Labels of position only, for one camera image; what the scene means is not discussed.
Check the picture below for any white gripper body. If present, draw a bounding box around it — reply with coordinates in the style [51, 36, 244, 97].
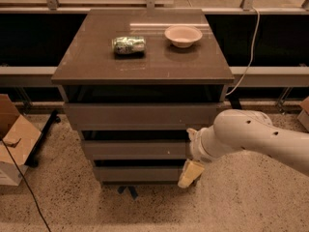
[186, 127, 219, 162]

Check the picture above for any crushed green soda can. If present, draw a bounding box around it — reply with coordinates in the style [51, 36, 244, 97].
[112, 37, 146, 55]

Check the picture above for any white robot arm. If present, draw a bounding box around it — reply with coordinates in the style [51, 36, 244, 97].
[178, 109, 309, 189]

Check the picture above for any cardboard box left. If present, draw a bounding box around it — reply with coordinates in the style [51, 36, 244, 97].
[0, 94, 41, 186]

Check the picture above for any white cable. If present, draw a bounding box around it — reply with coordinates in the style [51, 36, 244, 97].
[225, 7, 261, 98]

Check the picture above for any black stand foot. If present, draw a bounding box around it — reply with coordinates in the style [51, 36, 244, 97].
[25, 110, 61, 168]
[228, 97, 242, 109]

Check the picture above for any grey top drawer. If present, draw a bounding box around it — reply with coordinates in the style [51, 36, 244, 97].
[64, 103, 218, 131]

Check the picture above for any grey drawer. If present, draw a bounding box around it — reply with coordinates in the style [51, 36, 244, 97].
[64, 103, 218, 131]
[82, 140, 189, 160]
[94, 167, 182, 183]

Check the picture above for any black stand foot left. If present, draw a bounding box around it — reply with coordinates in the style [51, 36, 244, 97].
[25, 110, 61, 168]

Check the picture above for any grey bottom drawer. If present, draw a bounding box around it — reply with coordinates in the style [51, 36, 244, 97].
[94, 167, 182, 183]

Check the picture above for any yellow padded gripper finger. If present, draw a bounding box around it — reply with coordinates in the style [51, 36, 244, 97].
[178, 159, 205, 189]

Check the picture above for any white paper bowl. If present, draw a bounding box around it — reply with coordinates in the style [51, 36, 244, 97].
[164, 25, 203, 48]

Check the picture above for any black stand foot right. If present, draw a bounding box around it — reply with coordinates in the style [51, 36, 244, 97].
[228, 97, 242, 109]

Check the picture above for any black floor cable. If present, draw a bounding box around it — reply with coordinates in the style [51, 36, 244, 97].
[0, 138, 52, 232]

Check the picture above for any cardboard box right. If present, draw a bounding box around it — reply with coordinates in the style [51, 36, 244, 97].
[297, 97, 309, 131]

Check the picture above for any cardboard box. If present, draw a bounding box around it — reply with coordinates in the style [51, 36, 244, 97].
[297, 97, 309, 131]
[0, 94, 41, 186]

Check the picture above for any grey drawer cabinet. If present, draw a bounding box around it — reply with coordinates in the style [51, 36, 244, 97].
[52, 10, 234, 192]

